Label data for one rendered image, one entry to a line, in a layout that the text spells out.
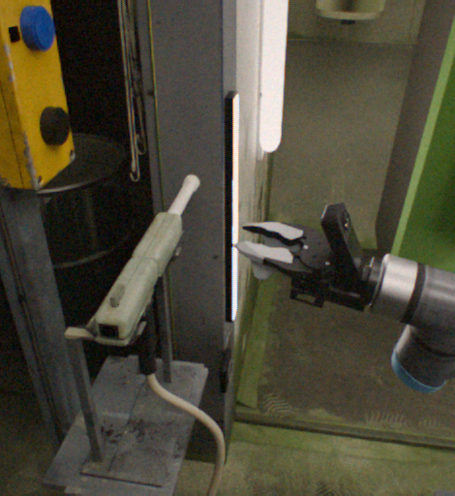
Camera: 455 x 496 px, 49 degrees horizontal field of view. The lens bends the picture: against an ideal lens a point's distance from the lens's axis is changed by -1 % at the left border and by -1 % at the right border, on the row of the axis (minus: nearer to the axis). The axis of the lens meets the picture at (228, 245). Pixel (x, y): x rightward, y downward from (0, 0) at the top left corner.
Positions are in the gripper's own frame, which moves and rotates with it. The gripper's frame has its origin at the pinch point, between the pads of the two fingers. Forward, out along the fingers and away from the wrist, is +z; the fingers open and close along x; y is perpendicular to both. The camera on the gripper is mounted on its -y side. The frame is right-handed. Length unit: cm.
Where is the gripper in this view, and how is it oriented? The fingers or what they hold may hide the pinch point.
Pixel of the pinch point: (246, 233)
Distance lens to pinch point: 75.7
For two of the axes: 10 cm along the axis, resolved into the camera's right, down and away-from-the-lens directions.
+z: -9.4, -2.8, 2.1
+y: -0.5, 7.1, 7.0
